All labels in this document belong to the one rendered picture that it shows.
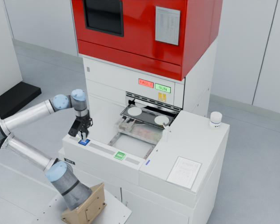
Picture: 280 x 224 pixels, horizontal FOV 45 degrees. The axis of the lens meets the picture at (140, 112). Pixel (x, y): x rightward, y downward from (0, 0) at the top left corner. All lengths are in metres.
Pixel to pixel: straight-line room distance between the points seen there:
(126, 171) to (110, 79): 0.81
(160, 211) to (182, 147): 0.41
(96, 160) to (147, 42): 0.80
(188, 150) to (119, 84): 0.78
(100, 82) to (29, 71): 2.36
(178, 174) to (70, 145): 0.71
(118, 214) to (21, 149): 0.64
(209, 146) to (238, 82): 1.87
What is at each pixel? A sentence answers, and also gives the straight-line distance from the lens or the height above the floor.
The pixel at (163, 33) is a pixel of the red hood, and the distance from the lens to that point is 2.09.
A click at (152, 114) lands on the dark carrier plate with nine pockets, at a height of 0.90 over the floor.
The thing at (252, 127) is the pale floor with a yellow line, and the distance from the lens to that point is 3.86.
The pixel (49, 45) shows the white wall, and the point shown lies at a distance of 5.13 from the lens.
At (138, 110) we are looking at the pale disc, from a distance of 2.46.
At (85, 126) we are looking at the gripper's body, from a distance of 2.04.
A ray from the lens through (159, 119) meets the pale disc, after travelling 2.39.
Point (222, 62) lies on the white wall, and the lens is 3.83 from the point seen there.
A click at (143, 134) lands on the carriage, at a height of 0.88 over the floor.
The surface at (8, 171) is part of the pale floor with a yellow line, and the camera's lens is 3.49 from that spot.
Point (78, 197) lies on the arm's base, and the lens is 1.81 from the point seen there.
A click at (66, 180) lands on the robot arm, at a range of 1.81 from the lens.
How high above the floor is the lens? 2.43
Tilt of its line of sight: 39 degrees down
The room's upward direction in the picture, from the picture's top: 1 degrees counter-clockwise
